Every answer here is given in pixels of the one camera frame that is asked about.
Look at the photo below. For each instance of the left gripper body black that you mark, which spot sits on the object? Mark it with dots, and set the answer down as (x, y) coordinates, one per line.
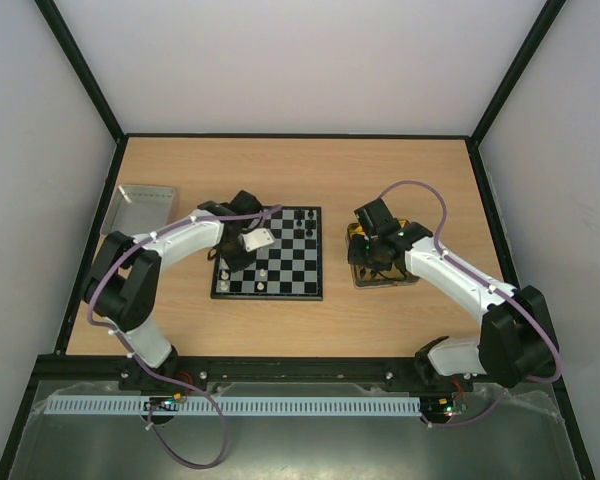
(229, 257)

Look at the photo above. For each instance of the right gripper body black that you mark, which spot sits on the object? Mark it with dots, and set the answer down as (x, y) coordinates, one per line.
(362, 251)

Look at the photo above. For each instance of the gold tin box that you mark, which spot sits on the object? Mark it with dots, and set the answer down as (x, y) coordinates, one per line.
(364, 278)

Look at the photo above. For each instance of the black silver chess board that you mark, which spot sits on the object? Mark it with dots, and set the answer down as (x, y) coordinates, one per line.
(293, 263)

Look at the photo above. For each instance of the silver tin lid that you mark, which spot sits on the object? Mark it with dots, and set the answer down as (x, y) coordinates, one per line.
(136, 209)

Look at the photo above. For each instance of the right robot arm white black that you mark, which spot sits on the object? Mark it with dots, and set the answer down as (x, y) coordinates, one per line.
(516, 341)

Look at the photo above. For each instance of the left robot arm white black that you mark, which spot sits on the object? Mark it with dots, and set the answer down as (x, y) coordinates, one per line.
(121, 287)

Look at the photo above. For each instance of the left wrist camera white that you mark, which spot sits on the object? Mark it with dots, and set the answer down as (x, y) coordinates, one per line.
(257, 239)

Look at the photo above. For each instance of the white slotted cable duct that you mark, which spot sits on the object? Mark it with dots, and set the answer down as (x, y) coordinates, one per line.
(236, 406)

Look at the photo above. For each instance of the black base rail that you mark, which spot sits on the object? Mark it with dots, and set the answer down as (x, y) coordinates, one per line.
(390, 374)

